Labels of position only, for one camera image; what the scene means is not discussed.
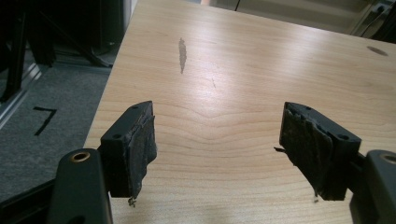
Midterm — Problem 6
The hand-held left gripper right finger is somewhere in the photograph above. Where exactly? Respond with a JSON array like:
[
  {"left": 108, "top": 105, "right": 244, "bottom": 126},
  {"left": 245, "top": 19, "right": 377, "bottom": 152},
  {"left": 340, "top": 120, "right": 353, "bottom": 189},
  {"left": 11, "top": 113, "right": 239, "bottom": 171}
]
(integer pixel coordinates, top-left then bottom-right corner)
[{"left": 278, "top": 101, "right": 362, "bottom": 202}]

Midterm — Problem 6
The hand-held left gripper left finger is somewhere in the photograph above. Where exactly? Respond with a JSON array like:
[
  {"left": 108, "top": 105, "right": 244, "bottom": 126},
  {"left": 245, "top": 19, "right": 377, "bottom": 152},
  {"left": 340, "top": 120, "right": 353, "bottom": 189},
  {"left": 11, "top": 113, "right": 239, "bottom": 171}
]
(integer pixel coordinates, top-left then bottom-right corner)
[{"left": 99, "top": 100, "right": 158, "bottom": 200}]

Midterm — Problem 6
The aluminium floor rail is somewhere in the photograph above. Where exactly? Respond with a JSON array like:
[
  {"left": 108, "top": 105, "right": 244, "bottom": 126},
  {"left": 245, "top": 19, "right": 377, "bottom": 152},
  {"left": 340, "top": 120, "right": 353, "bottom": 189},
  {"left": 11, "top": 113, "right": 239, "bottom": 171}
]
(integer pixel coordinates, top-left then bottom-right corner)
[{"left": 0, "top": 61, "right": 43, "bottom": 129}]

